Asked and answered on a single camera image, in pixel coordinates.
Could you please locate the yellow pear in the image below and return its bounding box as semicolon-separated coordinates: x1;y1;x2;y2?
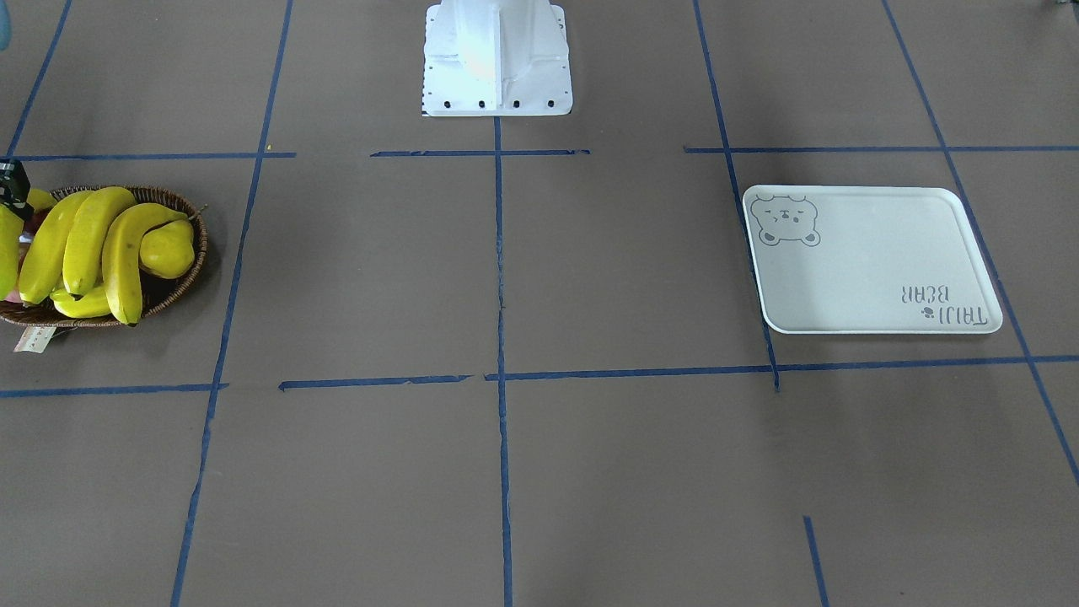
139;219;196;279

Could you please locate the basket paper tag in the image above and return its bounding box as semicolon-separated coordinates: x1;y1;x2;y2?
13;326;57;354

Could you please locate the small yellow banana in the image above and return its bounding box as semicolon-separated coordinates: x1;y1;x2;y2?
49;282;111;320

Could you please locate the white bear print tray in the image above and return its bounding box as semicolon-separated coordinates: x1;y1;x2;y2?
741;185;1003;335

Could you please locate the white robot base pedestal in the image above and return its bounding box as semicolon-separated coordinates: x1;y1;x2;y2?
421;1;573;116

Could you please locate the yellow plush banana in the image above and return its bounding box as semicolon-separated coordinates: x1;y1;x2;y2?
0;205;24;300

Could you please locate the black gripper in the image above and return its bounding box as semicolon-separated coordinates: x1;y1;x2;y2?
1;160;32;222

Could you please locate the brown wicker basket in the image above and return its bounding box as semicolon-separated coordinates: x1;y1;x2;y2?
1;185;209;328

